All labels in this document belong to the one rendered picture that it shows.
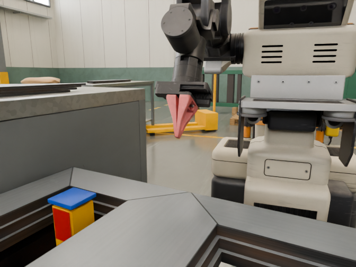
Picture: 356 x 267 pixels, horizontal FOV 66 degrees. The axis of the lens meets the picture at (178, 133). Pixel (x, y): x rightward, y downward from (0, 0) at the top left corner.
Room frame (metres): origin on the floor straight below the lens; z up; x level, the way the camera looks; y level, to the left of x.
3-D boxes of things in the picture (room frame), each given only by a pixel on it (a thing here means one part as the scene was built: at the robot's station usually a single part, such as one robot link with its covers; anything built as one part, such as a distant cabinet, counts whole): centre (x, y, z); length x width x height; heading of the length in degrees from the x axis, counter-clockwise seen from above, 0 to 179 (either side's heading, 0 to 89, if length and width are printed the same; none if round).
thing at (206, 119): (5.25, -0.07, 0.61); 1.42 x 0.56 x 1.22; 107
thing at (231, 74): (7.74, -1.03, 0.58); 1.60 x 0.60 x 1.17; 67
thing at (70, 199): (0.47, 0.19, 0.88); 0.06 x 0.06 x 0.02; 62
